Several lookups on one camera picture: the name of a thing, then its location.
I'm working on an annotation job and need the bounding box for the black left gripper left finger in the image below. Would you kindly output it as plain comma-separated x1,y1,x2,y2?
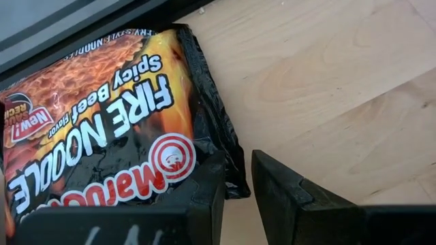
13,151,226,245

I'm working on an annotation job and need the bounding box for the black fire noodle pack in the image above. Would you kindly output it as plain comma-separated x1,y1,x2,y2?
0,23,252,239

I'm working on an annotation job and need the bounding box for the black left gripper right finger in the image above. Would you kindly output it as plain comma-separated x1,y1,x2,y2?
251,149,436,245

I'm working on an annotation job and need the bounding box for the black aluminium table frame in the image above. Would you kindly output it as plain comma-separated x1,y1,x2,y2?
0,0,215,90

